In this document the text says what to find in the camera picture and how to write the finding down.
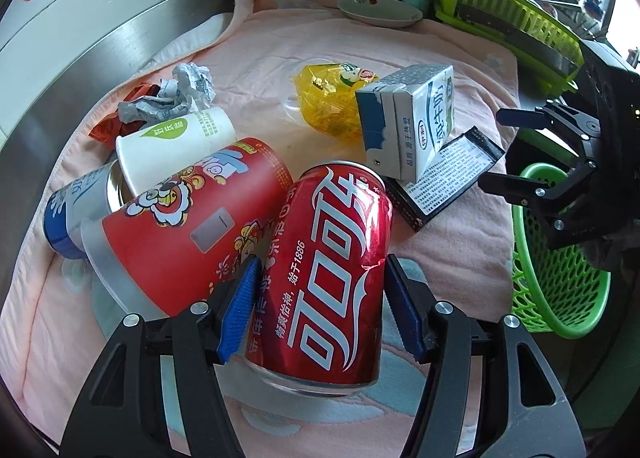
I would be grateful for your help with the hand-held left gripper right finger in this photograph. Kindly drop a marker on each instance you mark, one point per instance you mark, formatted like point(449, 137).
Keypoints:
point(403, 310)

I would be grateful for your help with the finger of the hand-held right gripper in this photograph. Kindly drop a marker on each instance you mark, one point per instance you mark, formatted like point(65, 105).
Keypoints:
point(517, 117)
point(505, 185)

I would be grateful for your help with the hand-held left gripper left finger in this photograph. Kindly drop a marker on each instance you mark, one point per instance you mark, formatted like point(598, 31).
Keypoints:
point(240, 310)

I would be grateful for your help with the red soda can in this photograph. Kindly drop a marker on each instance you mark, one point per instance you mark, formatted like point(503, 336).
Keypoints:
point(325, 263)

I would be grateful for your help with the green plastic basket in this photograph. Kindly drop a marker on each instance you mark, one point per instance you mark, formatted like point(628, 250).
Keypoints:
point(550, 288)

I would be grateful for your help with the blue and silver milk can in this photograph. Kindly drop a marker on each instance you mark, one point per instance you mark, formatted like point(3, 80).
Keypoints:
point(70, 208)

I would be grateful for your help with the flat black box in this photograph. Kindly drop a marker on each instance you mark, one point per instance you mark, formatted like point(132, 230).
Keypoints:
point(450, 173)

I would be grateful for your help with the pink flowered towel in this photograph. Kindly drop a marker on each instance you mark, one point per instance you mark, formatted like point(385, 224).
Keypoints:
point(450, 263)

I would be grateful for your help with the kitchen cleaver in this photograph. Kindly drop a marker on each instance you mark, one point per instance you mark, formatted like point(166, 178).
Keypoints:
point(530, 45)

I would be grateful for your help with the large red paper tub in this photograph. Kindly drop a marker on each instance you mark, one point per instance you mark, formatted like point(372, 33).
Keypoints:
point(175, 238)

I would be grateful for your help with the white and blue milk carton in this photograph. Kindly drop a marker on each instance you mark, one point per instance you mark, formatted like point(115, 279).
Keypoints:
point(415, 128)

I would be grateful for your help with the white ceramic plate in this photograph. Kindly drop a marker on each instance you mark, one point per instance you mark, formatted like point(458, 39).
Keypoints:
point(380, 10)

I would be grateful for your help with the white paper cup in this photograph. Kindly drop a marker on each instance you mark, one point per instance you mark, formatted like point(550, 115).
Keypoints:
point(170, 148)

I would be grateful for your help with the yellow plastic wrapper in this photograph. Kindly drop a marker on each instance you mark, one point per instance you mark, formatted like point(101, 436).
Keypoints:
point(330, 103)

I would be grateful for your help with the crumpled grey paper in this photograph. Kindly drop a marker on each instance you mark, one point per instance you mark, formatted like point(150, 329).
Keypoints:
point(170, 98)

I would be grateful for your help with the orange snack wrapper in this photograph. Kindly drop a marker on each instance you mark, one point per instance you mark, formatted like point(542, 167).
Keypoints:
point(106, 130)

